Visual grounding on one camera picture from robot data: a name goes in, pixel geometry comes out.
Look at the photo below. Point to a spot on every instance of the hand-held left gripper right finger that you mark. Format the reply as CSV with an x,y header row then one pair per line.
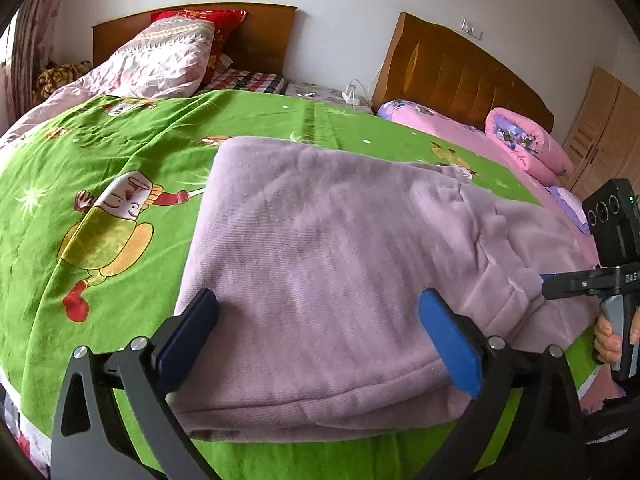
x,y
450,340

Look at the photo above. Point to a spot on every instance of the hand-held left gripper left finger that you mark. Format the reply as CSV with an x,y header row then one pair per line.
x,y
187,340

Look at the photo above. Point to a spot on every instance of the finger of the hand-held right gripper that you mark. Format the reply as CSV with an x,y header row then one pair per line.
x,y
570,285

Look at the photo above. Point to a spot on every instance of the lilac pants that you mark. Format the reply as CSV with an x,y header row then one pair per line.
x,y
325,260

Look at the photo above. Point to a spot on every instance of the person's right hand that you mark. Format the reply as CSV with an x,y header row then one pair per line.
x,y
607,342

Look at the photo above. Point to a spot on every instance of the purple pillow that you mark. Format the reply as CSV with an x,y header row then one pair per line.
x,y
567,207

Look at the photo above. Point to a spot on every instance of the wooden wardrobe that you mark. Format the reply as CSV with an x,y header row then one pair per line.
x,y
600,130

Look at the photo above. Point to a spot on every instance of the folded pink quilt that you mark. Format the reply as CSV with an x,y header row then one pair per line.
x,y
530,145

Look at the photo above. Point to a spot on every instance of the person's dark clothing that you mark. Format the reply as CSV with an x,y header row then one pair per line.
x,y
610,450

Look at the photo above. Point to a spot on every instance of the green cartoon bed sheet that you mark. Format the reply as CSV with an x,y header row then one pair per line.
x,y
125,150

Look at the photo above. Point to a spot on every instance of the large wooden headboard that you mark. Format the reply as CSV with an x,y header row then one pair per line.
x,y
450,70

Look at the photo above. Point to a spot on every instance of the white charger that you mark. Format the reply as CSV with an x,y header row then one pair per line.
x,y
352,96

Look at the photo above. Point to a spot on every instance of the floral covered nightstand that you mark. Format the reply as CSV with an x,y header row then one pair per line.
x,y
320,92

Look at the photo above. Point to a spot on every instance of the pink patterned quilt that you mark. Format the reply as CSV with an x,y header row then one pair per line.
x,y
150,60

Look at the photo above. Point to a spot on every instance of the tiger print blanket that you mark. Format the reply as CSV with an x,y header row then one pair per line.
x,y
57,80

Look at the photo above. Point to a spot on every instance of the small wooden headboard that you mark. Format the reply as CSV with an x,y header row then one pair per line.
x,y
265,40

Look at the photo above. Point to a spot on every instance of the red floral pillow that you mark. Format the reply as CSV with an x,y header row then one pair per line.
x,y
225,25

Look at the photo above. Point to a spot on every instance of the pink curtain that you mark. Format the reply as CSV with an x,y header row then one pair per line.
x,y
35,25

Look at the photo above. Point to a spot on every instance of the wall socket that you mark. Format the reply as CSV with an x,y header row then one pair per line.
x,y
472,28

